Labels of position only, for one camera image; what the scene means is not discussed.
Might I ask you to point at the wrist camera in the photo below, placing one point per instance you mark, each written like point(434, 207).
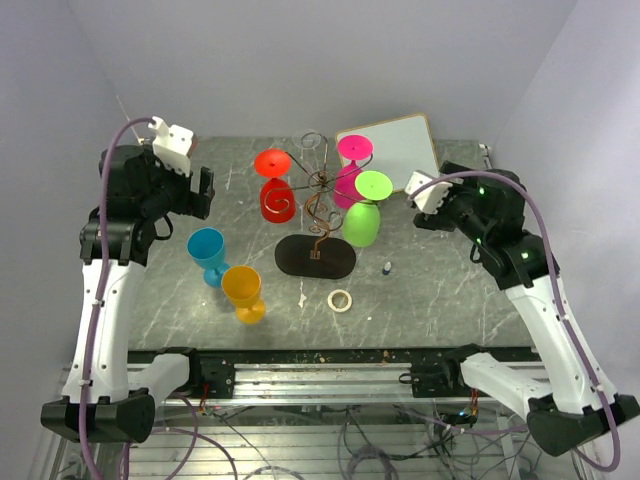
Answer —
point(425, 193)
point(172, 145)

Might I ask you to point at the orange wine glass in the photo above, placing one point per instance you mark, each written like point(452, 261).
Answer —
point(242, 286)

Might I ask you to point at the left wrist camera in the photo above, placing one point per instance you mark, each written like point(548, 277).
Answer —
point(172, 145)

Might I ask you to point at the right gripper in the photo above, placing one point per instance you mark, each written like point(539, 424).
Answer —
point(437, 220)

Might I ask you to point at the masking tape roll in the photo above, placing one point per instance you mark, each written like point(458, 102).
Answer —
point(339, 301)

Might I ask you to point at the metal wine glass rack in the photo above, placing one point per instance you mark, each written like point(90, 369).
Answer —
point(321, 253)

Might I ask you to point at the red wine glass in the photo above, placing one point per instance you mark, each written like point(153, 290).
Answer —
point(277, 201)

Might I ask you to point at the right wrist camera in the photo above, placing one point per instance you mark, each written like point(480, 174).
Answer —
point(425, 193)

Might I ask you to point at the green wine glass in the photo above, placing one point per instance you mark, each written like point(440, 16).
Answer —
point(362, 220)

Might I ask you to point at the clear wine glass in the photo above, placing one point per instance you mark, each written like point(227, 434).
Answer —
point(307, 141)

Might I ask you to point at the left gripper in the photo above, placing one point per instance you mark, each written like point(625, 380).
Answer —
point(190, 201)

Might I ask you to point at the blue wine glass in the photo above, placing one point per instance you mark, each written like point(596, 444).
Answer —
point(207, 248)

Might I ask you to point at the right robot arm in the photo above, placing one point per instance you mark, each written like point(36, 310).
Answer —
point(492, 209)

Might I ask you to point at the small whiteboard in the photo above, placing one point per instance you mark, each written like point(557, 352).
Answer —
point(400, 147)

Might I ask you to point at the aluminium frame rail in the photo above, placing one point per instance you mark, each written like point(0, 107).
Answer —
point(257, 384)

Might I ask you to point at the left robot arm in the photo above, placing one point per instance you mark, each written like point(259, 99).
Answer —
point(102, 401)

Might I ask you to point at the pink wine glass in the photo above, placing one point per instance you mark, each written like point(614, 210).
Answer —
point(357, 150)

